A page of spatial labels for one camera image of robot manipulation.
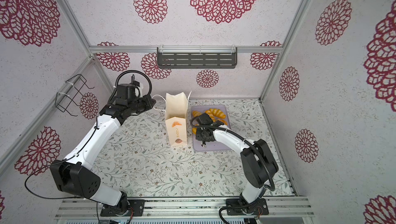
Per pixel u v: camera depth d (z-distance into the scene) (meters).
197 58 0.95
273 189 0.41
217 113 1.08
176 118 0.76
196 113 1.06
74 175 0.41
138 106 0.71
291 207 0.76
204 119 0.71
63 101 0.73
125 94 0.58
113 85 1.13
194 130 1.00
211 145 0.81
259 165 0.46
